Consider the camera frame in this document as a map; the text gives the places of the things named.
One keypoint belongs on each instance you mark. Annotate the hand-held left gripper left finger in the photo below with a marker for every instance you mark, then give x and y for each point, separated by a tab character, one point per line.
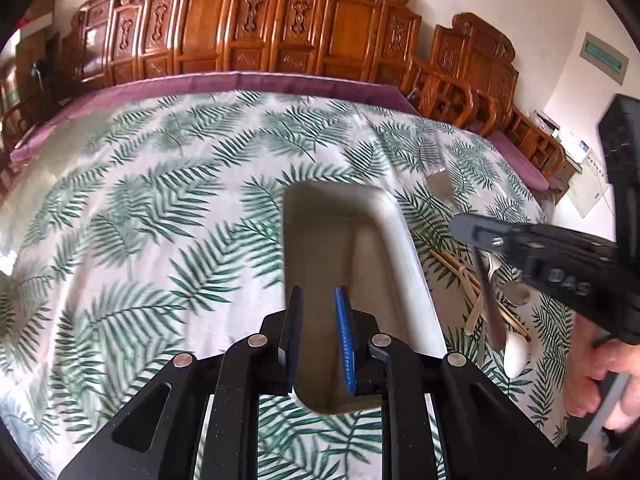
295	330

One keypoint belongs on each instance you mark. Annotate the beige plastic fork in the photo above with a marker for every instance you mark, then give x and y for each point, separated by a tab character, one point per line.
492	267

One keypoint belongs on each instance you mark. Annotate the grey utensil tray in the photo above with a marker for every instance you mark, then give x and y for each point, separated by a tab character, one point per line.
320	240

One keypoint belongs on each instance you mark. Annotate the leaf print tablecloth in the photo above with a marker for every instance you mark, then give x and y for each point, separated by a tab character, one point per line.
150	240

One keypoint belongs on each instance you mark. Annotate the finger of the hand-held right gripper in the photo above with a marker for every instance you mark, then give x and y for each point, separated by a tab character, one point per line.
485	232

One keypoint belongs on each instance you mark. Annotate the wooden armchair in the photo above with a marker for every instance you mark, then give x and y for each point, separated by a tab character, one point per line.
445	95

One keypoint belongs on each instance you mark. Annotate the white box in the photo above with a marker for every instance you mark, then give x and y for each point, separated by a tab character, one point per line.
570	140

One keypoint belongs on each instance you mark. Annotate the beige plastic spoon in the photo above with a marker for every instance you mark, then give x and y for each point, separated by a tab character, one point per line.
515	360

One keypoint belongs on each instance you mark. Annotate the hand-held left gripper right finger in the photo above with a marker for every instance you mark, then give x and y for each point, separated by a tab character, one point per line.
345	340

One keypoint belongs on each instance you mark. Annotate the metal spoon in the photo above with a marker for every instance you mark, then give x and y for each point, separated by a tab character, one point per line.
492	325
517	294

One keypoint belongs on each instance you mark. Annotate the person's right hand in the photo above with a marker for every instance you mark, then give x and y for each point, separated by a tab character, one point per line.
582	360

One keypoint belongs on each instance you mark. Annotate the dark wooden cabinet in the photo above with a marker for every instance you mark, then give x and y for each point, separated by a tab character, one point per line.
30	85

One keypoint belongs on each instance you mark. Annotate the carved wooden headboard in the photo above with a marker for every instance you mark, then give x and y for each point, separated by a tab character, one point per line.
210	20
100	40
480	60
350	25

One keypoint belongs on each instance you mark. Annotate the green wall sign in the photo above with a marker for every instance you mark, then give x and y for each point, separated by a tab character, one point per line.
605	57

